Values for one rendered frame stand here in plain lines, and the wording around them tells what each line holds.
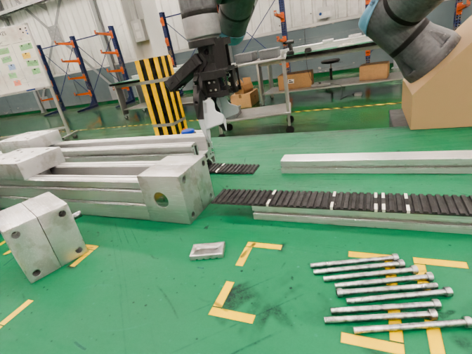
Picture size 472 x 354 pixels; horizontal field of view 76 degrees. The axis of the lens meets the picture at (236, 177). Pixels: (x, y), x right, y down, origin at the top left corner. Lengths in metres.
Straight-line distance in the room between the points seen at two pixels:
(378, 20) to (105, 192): 0.78
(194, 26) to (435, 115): 0.62
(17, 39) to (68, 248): 5.87
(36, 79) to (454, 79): 5.98
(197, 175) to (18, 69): 5.96
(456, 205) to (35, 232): 0.60
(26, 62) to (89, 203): 5.69
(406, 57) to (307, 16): 7.28
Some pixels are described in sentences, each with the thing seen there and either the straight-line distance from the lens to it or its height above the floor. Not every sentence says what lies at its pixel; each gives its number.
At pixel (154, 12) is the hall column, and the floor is 1.56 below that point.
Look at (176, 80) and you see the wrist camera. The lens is 0.72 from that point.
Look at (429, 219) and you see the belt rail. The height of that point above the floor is 0.80.
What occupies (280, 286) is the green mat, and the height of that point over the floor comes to 0.78.
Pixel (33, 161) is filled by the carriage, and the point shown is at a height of 0.90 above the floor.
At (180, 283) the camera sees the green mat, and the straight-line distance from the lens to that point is 0.44.
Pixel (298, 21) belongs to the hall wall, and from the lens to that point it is 8.25.
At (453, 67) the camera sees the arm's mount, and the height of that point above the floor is 0.92.
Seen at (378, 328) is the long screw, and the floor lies 0.79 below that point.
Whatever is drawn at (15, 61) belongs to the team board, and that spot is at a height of 1.44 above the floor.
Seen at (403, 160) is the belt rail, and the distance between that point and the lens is 0.65.
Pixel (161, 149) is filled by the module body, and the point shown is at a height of 0.86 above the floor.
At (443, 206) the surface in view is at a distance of 0.49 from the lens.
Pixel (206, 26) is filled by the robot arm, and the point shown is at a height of 1.10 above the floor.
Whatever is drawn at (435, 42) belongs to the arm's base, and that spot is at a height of 0.98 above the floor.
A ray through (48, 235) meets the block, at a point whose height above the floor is 0.84.
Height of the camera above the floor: 1.05
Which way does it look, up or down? 23 degrees down
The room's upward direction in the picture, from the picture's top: 11 degrees counter-clockwise
